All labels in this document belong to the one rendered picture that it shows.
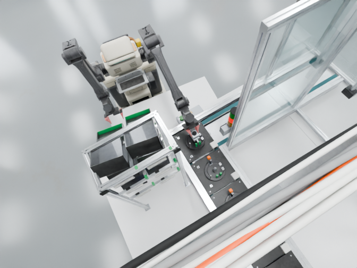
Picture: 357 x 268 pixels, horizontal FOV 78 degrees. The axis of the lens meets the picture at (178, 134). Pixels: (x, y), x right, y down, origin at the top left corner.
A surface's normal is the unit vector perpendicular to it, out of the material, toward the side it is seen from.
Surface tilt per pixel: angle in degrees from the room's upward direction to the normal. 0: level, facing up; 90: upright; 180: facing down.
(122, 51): 42
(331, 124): 0
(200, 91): 0
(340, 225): 0
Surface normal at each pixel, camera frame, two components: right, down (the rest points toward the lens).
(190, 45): -0.09, -0.39
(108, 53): 0.18, 0.28
